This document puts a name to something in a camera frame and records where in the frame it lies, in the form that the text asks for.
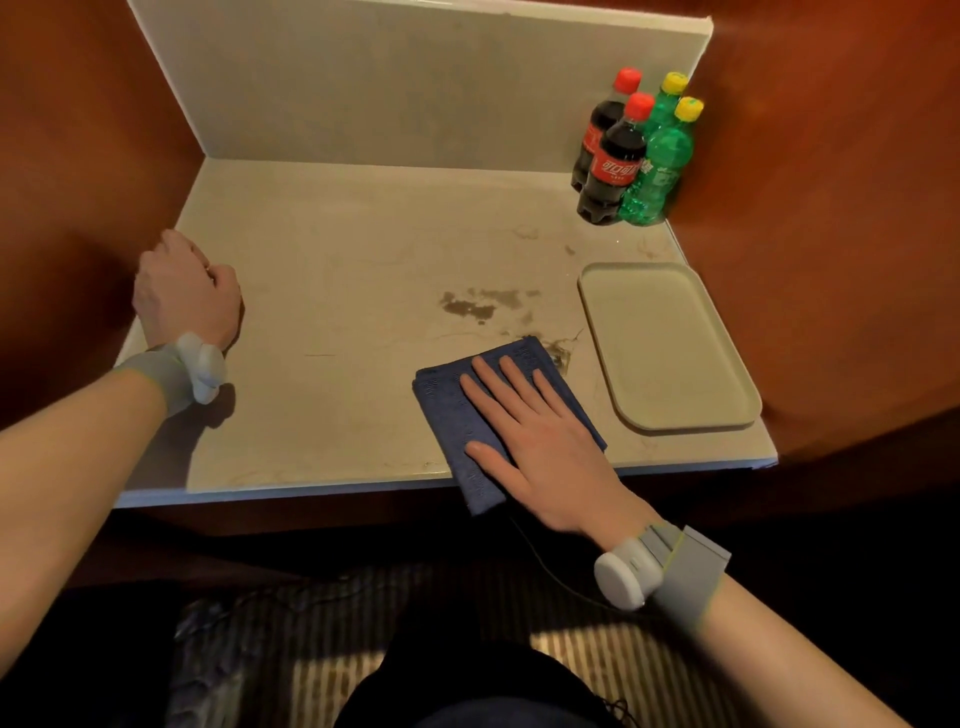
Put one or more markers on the beige plastic tray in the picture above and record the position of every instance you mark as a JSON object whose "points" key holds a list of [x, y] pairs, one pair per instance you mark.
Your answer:
{"points": [[667, 345]]}

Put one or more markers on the person's left hand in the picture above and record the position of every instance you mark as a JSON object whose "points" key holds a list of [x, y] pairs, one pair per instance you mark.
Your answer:
{"points": [[184, 300]]}

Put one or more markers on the red-capped cola bottle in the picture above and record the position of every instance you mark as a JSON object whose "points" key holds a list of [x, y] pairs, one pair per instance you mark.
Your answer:
{"points": [[611, 176], [596, 127]]}

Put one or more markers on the grey left wrist tracker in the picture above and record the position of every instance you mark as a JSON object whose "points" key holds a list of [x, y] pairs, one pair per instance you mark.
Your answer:
{"points": [[202, 367]]}

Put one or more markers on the grey wrist tracker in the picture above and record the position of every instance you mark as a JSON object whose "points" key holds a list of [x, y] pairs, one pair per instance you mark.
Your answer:
{"points": [[626, 574], [202, 367]]}

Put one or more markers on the beige stone backsplash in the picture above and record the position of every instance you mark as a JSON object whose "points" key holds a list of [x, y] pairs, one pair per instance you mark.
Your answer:
{"points": [[375, 82]]}

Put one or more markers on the person's left forearm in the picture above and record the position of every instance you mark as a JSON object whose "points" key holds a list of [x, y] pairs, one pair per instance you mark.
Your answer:
{"points": [[60, 480]]}

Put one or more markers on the grey right wrist tracker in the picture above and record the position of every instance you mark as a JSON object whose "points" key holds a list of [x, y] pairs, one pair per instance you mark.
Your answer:
{"points": [[626, 574]]}

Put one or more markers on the yellow-capped green soda bottle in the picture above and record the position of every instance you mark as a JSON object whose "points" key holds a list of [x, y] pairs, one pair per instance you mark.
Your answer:
{"points": [[660, 165], [664, 109]]}

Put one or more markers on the dark blue cloth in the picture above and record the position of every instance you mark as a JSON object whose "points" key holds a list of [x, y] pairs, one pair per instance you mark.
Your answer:
{"points": [[442, 405]]}

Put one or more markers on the person's right hand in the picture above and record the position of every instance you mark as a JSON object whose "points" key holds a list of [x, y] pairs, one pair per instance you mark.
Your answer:
{"points": [[555, 465]]}

